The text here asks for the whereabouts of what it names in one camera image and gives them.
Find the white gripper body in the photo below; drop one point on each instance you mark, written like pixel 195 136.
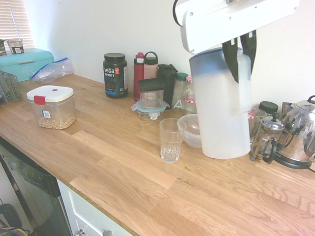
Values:
pixel 221 22

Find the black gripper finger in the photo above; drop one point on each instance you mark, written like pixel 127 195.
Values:
pixel 249 44
pixel 231 59

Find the translucent water pitcher blue lid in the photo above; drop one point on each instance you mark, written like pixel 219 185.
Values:
pixel 221 115

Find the red water bottle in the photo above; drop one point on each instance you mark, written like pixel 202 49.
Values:
pixel 138 71

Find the tall jar red checked lid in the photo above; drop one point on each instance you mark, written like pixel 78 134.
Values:
pixel 189 86

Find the short jar red checked lid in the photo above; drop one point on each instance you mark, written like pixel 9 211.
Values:
pixel 190 105
pixel 251 115

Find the jar with black lid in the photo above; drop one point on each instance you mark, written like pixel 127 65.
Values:
pixel 268 107

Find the clear bottle green cap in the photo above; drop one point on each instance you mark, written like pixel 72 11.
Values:
pixel 180 93

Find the black shaker bottle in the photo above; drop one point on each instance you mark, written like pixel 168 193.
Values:
pixel 168 83

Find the clear glass mug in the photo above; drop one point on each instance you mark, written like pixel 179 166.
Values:
pixel 257 127

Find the pink bottle black cap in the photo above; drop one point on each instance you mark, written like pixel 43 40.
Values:
pixel 150 70

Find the square container black lid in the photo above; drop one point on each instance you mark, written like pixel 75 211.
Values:
pixel 151 94

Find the glass french press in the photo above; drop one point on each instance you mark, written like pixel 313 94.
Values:
pixel 267 140

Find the clear plastic bowl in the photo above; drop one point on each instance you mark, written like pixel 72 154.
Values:
pixel 192 138

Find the glass container teal lid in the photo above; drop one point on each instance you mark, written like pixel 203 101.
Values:
pixel 145 113

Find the clear drinking glass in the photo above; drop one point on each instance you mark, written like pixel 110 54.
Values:
pixel 171 142

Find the chrome electric kettle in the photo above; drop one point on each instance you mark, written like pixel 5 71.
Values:
pixel 299 137

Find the black Vega protein tub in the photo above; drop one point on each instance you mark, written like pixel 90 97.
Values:
pixel 114 76

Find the clear zip bag blue seal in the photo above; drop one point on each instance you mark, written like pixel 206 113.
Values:
pixel 53 71

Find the cereal container white lid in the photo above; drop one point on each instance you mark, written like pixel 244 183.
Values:
pixel 53 110

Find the teal bread box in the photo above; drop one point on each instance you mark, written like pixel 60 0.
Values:
pixel 24 62

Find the white window blind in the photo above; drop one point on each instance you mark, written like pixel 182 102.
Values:
pixel 14 22

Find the yogurt cup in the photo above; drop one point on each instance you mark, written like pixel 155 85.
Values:
pixel 16 46

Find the white cabinet drawer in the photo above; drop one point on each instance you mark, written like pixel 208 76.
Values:
pixel 83 211

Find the silver drawer knob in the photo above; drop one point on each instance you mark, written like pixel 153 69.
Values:
pixel 80 232
pixel 107 233

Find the grey plastic crate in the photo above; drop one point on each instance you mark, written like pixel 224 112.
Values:
pixel 9 88

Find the black dishwasher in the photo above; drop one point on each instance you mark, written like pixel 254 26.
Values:
pixel 29 177

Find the dark bag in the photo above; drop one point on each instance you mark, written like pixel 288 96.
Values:
pixel 11 221

